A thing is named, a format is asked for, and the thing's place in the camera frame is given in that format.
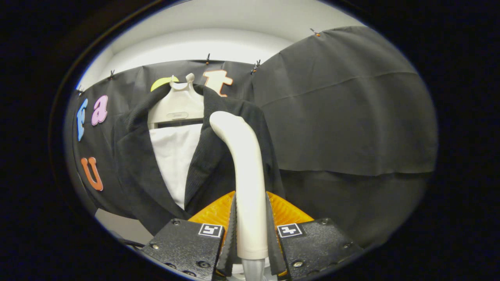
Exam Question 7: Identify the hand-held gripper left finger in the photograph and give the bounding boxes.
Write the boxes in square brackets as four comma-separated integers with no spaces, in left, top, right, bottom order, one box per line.
[140,191,238,281]

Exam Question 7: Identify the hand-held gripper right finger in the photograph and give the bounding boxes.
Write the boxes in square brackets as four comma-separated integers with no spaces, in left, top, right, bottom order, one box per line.
[266,191,364,281]

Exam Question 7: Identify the white garment steamer head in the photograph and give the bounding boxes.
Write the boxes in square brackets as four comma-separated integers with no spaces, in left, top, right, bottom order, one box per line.
[209,111,269,260]

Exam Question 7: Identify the black button jacket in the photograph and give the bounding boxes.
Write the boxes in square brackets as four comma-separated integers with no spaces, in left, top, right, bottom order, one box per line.
[113,83,286,237]

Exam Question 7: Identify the white padded dress form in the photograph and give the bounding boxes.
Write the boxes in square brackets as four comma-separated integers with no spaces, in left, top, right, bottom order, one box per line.
[149,123,204,210]

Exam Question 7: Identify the grey cabinet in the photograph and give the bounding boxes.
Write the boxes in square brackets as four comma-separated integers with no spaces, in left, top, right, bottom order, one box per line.
[95,208,155,244]

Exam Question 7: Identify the beige plastic hanger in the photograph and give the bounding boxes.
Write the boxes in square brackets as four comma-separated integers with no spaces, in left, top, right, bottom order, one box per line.
[148,73,205,129]

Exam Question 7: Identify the black backdrop cloth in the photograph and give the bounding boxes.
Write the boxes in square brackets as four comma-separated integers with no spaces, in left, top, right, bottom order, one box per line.
[64,26,438,246]

